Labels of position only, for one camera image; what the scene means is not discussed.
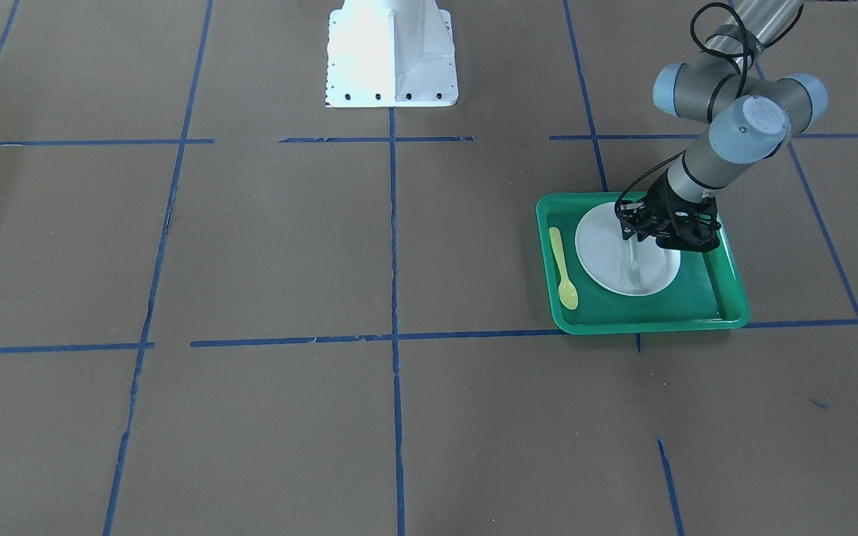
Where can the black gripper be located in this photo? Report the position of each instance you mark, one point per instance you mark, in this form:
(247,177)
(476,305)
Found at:
(658,206)

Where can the pale green plastic fork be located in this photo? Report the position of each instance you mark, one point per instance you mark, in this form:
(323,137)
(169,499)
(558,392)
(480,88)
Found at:
(633,269)

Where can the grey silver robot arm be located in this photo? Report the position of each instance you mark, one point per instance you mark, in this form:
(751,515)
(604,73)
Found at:
(747,120)

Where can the white round plate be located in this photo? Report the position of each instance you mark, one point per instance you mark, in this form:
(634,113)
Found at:
(604,255)

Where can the yellow plastic spoon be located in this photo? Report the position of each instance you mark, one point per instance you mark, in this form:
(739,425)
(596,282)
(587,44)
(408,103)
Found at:
(567,293)

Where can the green plastic tray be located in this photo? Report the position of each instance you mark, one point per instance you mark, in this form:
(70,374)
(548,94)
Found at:
(707,294)

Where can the long blue tape strip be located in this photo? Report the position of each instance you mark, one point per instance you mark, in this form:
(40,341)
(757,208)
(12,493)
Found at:
(394,330)

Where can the crossing blue tape strip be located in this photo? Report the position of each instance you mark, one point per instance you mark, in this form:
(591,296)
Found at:
(226,343)

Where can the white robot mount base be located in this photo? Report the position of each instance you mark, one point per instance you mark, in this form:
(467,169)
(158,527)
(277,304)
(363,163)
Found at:
(390,53)

